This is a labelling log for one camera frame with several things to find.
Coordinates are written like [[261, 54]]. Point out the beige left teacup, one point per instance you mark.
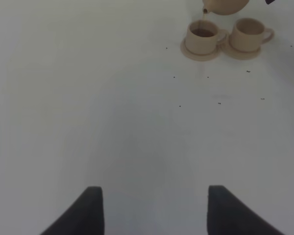
[[204, 36]]

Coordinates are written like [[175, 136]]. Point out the beige right cup saucer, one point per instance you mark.
[[228, 50]]

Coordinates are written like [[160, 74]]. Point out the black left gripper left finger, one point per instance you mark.
[[84, 217]]

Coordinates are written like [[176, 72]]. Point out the beige left cup saucer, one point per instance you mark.
[[197, 57]]

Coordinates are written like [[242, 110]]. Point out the beige teacup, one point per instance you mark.
[[204, 36], [249, 34]]

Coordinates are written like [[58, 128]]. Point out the beige ceramic teapot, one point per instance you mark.
[[223, 7]]

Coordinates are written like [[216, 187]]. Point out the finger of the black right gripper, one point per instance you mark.
[[269, 1]]

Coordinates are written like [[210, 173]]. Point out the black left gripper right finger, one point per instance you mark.
[[228, 215]]

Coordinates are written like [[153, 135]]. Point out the beige cup saucer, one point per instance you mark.
[[228, 50], [197, 57]]

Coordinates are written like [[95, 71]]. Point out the beige right teacup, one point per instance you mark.
[[249, 34]]

